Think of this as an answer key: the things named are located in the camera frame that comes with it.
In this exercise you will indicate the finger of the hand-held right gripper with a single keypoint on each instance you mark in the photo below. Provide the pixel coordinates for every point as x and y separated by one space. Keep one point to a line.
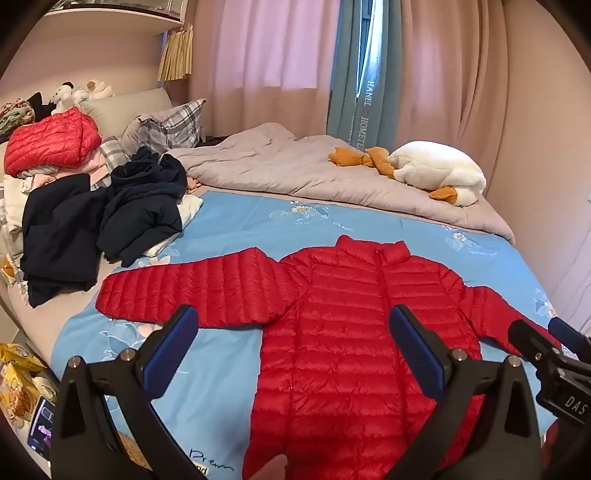
569 334
531 339

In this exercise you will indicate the blue floral bedsheet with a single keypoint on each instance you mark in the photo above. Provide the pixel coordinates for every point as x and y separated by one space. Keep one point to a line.
226 230

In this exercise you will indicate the yellow plastic bags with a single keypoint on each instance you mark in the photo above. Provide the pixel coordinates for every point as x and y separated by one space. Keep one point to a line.
18 374

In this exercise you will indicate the navy hooded jacket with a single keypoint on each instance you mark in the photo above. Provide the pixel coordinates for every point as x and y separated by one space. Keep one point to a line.
143 198

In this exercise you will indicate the grey quilt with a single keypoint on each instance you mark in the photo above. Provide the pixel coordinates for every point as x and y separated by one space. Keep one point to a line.
286 170

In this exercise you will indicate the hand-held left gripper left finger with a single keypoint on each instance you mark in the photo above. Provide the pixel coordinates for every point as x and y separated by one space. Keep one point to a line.
168 351

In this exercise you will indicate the white cloth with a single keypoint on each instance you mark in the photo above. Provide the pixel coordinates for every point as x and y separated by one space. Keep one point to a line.
190 210

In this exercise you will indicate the blue curtain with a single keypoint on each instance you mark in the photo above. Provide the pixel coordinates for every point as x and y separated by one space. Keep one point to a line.
364 78

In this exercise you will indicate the red down jacket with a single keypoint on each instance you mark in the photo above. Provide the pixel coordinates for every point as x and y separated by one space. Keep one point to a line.
51 143
332 346

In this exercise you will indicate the white goose plush toy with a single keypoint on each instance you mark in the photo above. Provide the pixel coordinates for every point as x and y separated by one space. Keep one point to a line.
434 167

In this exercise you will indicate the person's right forearm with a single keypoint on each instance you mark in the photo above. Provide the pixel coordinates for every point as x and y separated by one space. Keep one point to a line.
553 454

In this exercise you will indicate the plaid cloth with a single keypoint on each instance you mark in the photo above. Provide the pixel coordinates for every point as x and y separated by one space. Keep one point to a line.
113 152

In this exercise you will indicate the yellow tassel fringe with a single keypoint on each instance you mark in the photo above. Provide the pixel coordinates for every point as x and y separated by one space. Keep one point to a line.
175 53

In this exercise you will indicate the green patterned cloth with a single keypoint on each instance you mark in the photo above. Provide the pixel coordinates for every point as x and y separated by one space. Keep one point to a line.
14 117

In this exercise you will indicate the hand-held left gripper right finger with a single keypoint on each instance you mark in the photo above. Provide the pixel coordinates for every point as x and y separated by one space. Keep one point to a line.
418 351

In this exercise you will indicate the pink curtain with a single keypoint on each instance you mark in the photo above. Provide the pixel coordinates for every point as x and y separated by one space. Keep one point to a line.
466 78
258 60

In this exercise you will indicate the beige pillow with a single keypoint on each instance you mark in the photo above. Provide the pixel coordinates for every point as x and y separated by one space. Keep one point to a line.
123 107

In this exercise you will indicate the cream plush toy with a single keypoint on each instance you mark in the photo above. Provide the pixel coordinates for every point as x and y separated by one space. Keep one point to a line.
94 88

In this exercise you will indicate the person's left hand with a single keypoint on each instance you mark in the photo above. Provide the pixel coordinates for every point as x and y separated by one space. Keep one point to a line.
277 468

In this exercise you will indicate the folded red down jacket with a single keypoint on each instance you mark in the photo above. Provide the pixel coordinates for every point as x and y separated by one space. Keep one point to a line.
51 143

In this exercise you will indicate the plaid pillow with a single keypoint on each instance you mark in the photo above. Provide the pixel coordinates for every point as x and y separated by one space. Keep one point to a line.
178 125

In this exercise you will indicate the black cloth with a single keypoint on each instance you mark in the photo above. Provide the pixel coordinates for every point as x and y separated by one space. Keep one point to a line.
40 107

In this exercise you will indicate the white and black plush toy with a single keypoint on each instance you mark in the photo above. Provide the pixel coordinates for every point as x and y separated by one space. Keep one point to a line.
63 98

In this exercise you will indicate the white wall shelf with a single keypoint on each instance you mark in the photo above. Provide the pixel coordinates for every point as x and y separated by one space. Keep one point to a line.
106 16

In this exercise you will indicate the smartphone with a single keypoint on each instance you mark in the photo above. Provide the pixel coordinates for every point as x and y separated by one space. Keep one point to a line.
40 427

